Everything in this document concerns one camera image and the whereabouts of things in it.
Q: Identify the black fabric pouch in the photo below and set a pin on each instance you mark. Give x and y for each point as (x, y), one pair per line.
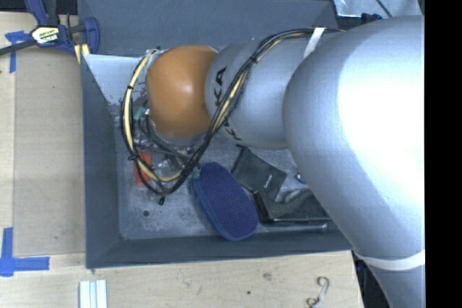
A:
(257, 172)

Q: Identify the black flat box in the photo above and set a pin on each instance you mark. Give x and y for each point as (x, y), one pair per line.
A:
(307, 211)

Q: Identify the grey metal bin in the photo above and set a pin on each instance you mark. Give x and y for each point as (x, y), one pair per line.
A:
(108, 169)

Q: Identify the blue oval mesh sponge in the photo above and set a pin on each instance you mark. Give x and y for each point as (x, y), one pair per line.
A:
(225, 202)

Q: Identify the orange flat block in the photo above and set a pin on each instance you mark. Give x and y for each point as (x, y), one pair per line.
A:
(146, 161)

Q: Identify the pale wood flat board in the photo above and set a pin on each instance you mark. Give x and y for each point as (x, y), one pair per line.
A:
(47, 155)

